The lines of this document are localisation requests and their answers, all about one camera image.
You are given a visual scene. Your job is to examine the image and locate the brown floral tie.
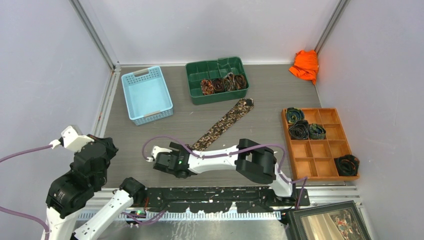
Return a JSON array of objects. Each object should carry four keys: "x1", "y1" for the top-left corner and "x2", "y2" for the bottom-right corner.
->
[{"x1": 188, "y1": 98, "x2": 255, "y2": 151}]

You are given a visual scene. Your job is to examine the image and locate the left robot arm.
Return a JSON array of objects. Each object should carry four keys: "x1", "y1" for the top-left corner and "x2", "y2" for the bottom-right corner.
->
[{"x1": 42, "y1": 134, "x2": 146, "y2": 240}]

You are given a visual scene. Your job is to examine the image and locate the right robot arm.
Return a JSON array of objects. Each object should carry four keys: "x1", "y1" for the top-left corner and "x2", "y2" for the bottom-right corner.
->
[{"x1": 145, "y1": 138, "x2": 298, "y2": 206}]

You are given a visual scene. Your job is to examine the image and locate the light blue plastic basket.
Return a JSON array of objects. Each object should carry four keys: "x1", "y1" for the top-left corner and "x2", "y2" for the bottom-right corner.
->
[{"x1": 121, "y1": 66, "x2": 174, "y2": 126}]

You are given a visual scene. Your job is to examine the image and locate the multicolour rolled tie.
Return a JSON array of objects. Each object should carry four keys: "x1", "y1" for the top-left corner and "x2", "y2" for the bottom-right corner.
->
[{"x1": 200, "y1": 79, "x2": 215, "y2": 96}]

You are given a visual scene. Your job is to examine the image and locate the dark red rolled tie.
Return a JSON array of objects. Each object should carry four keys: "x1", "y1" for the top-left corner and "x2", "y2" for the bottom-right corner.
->
[{"x1": 211, "y1": 78, "x2": 226, "y2": 94}]

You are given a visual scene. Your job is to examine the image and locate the green divided plastic bin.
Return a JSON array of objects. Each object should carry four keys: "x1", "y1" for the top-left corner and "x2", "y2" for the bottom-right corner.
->
[{"x1": 185, "y1": 56, "x2": 250, "y2": 105}]

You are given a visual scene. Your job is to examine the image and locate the orange grey rolled tie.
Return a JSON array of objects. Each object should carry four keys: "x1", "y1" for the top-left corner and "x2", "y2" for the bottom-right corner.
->
[{"x1": 223, "y1": 72, "x2": 237, "y2": 92}]

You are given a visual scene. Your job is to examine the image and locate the brown rolled tie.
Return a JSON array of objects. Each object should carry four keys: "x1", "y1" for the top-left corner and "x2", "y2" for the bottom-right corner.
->
[{"x1": 233, "y1": 74, "x2": 247, "y2": 90}]

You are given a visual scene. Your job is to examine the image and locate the blue green rolled tie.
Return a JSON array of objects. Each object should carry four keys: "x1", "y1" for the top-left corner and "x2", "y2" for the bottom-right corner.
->
[{"x1": 285, "y1": 107, "x2": 305, "y2": 124}]

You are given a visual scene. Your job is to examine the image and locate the dark grey rolled tie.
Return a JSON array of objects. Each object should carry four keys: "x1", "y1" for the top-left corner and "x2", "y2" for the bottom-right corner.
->
[{"x1": 288, "y1": 119, "x2": 310, "y2": 140}]

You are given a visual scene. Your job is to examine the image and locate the orange wooden divided tray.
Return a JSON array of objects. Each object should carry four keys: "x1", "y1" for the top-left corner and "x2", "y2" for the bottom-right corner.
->
[{"x1": 281, "y1": 108, "x2": 360, "y2": 182}]

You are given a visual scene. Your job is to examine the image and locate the dark teal rolled tie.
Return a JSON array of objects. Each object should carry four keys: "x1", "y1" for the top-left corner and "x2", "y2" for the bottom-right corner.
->
[{"x1": 308, "y1": 123, "x2": 327, "y2": 140}]

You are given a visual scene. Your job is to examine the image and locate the orange cloth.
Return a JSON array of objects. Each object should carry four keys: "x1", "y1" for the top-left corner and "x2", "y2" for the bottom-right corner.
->
[{"x1": 289, "y1": 50, "x2": 319, "y2": 86}]

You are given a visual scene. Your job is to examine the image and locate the black rolled tie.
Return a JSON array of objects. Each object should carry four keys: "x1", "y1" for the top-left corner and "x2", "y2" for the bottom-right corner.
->
[{"x1": 334, "y1": 154, "x2": 360, "y2": 177}]

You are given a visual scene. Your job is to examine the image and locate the framed picture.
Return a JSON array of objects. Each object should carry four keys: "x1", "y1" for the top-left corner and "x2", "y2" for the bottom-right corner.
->
[{"x1": 282, "y1": 200, "x2": 372, "y2": 240}]

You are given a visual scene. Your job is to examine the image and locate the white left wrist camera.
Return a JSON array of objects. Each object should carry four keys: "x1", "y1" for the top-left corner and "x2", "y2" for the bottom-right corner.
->
[{"x1": 50, "y1": 125, "x2": 94, "y2": 153}]

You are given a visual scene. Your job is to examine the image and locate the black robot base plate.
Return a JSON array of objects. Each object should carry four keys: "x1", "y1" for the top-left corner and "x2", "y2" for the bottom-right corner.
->
[{"x1": 132, "y1": 186, "x2": 310, "y2": 214}]

